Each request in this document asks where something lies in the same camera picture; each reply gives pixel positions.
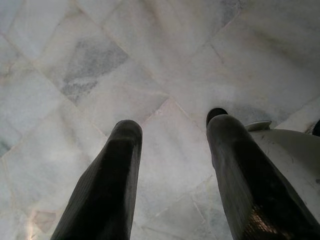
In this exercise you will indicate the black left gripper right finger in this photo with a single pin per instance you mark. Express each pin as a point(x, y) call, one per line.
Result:
point(247, 180)

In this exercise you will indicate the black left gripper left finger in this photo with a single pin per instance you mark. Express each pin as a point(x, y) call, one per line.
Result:
point(105, 185)

